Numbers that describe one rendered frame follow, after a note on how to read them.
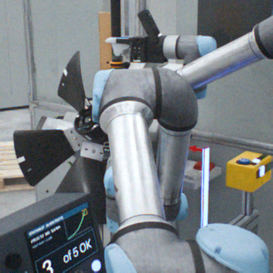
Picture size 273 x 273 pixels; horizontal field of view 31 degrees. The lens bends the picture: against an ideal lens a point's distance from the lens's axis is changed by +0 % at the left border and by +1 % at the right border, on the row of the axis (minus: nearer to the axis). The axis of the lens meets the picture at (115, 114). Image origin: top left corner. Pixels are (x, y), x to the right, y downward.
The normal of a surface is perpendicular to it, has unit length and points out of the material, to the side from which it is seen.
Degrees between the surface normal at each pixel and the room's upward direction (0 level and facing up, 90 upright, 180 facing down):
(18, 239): 75
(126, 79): 34
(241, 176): 90
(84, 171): 52
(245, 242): 7
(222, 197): 90
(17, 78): 90
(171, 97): 86
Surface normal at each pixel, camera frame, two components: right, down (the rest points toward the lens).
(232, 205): -0.63, 0.21
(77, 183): 0.12, -0.41
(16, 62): 0.43, 0.21
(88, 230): 0.74, -0.11
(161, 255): 0.13, -0.75
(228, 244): 0.11, -0.97
